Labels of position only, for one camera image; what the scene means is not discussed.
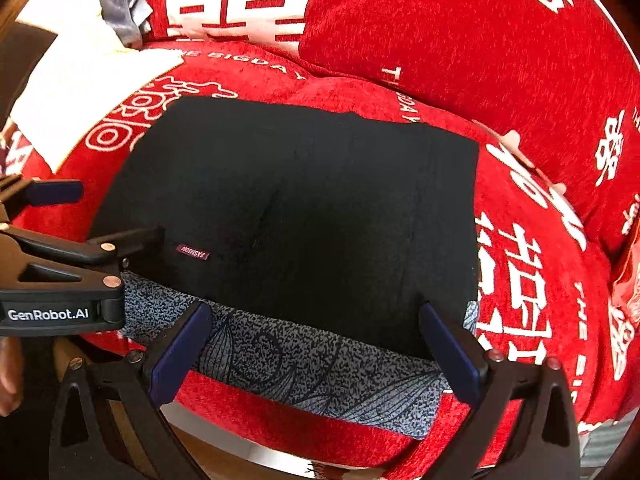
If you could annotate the black pants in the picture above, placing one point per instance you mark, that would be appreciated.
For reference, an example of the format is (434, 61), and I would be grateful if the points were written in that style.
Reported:
(300, 210)

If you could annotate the person's left hand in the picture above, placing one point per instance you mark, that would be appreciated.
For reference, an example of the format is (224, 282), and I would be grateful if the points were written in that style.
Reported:
(7, 375)

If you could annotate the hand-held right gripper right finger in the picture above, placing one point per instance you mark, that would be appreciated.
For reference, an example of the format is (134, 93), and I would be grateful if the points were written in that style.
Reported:
(450, 350)

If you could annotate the red cushion small white print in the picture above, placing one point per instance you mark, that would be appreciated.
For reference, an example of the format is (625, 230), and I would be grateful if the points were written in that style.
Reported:
(450, 35)

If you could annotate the grey patterned cloth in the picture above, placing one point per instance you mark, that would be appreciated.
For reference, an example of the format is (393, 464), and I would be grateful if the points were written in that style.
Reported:
(310, 370)

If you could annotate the white cloth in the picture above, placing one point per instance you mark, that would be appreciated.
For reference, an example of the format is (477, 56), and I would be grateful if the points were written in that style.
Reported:
(75, 90)

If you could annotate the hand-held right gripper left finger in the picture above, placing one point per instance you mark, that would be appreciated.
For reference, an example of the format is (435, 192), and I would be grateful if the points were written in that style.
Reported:
(182, 350)

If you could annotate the red cushion large white print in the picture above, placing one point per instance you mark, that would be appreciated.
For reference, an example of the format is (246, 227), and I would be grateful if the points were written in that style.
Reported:
(160, 10)

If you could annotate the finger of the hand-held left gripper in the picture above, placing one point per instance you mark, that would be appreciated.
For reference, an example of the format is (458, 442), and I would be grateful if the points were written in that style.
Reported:
(55, 192)
(100, 250)

